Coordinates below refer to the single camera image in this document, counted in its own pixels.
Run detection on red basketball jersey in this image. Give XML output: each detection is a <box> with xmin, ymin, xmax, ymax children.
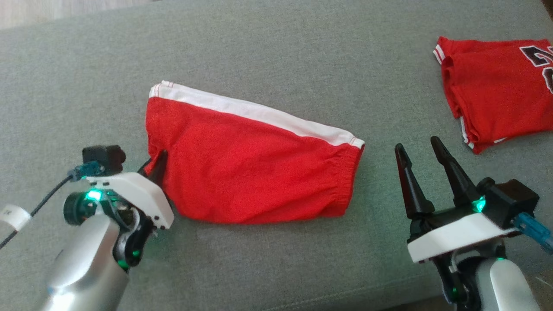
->
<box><xmin>433</xmin><ymin>36</ymin><xmax>553</xmax><ymax>155</ymax></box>

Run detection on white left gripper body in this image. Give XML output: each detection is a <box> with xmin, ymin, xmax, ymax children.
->
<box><xmin>64</xmin><ymin>172</ymin><xmax>175</xmax><ymax>272</ymax></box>

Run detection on red shorts with white band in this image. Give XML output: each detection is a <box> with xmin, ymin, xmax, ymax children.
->
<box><xmin>145</xmin><ymin>80</ymin><xmax>365</xmax><ymax>225</ymax></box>

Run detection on black cable with blue plug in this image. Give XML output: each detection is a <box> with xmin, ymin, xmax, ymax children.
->
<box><xmin>0</xmin><ymin>162</ymin><xmax>103</xmax><ymax>250</ymax></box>

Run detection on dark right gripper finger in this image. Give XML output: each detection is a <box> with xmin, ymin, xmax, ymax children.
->
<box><xmin>394</xmin><ymin>143</ymin><xmax>435</xmax><ymax>220</ymax></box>
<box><xmin>431</xmin><ymin>136</ymin><xmax>481</xmax><ymax>207</ymax></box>

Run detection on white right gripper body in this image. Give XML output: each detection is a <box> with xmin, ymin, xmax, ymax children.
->
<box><xmin>407</xmin><ymin>201</ymin><xmax>519</xmax><ymax>311</ymax></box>

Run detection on large grey sofa seat cushion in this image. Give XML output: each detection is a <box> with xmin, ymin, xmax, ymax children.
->
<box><xmin>0</xmin><ymin>0</ymin><xmax>553</xmax><ymax>311</ymax></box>

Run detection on blue cable plug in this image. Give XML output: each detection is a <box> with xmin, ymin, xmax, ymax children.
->
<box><xmin>512</xmin><ymin>212</ymin><xmax>553</xmax><ymax>255</ymax></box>

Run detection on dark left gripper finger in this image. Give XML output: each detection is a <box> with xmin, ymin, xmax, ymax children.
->
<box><xmin>147</xmin><ymin>149</ymin><xmax>169</xmax><ymax>191</ymax></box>

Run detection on white cable label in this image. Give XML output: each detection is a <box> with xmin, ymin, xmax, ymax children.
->
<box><xmin>0</xmin><ymin>204</ymin><xmax>32</xmax><ymax>232</ymax></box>

